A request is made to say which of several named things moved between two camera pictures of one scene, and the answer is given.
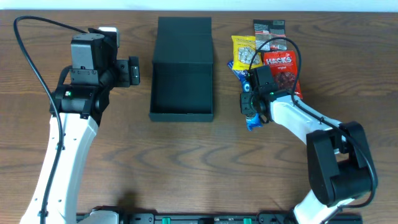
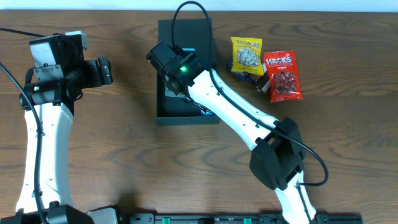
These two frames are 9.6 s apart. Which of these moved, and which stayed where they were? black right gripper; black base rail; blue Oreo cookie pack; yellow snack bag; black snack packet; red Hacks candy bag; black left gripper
Moved: black right gripper; black snack packet; black left gripper; blue Oreo cookie pack
Stayed: black base rail; red Hacks candy bag; yellow snack bag
